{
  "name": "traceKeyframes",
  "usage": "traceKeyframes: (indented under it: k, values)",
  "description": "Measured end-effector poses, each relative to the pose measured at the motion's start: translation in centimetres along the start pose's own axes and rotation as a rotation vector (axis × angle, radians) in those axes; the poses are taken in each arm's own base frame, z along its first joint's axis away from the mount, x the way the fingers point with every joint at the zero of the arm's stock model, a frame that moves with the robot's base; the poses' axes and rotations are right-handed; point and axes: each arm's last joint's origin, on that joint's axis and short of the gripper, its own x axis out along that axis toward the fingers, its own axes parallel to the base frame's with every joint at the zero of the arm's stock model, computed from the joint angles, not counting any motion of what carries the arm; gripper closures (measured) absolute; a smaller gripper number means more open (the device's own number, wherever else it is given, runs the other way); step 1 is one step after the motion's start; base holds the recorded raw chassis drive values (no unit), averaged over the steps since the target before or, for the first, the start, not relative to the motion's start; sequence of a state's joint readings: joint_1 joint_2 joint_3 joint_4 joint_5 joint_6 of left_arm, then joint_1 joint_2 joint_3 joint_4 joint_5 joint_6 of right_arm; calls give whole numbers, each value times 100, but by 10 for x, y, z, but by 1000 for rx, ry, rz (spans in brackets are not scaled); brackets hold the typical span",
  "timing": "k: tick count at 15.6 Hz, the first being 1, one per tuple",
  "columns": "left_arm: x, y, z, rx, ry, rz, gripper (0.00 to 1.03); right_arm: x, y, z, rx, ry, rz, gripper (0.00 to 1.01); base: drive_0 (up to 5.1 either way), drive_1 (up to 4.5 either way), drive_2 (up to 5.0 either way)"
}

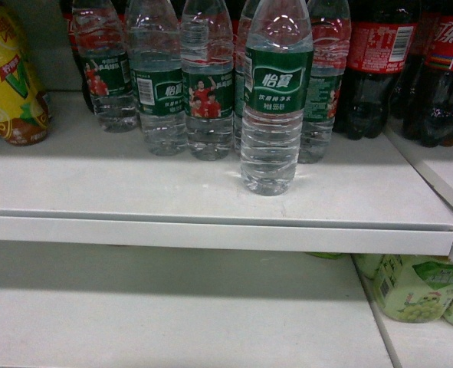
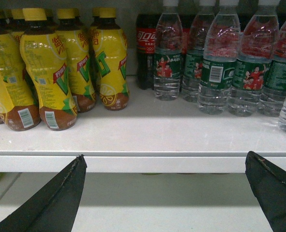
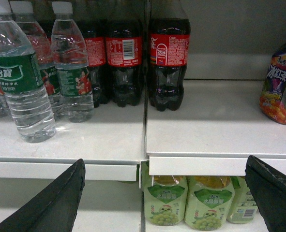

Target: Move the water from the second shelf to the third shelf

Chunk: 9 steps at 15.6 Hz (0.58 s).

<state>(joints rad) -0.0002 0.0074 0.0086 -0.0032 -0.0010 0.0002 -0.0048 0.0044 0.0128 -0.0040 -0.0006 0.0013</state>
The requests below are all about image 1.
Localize cola bottle red label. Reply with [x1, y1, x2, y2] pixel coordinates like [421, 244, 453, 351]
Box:
[333, 1, 421, 140]
[402, 1, 453, 147]

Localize barcode label water bottle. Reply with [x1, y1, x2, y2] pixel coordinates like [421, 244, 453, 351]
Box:
[125, 1, 187, 156]

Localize rear cola bottle left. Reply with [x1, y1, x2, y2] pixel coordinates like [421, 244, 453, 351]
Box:
[59, 0, 94, 113]

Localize green drink bottle behind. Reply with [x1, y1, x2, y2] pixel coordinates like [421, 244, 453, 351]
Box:
[353, 254, 383, 280]

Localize athletes label water bottle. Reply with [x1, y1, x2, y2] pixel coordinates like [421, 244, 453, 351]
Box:
[180, 1, 234, 161]

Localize right cola bottle red label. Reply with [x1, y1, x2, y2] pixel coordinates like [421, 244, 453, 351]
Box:
[402, 1, 453, 147]

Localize far left water bottle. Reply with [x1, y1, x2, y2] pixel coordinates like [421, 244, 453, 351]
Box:
[72, 1, 139, 133]

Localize yellow lemon tea bottle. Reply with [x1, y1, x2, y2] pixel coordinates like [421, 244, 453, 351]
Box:
[0, 4, 49, 146]

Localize hidden rear water bottle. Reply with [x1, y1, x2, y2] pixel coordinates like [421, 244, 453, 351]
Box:
[233, 0, 258, 154]

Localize white metal shelf board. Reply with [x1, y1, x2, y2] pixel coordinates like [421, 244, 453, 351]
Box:
[0, 92, 453, 255]

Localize water bottle green label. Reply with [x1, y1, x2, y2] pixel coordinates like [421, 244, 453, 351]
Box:
[298, 1, 351, 164]
[241, 1, 313, 196]

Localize green grape drink bottle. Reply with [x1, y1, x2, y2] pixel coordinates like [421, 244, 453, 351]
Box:
[372, 255, 453, 324]

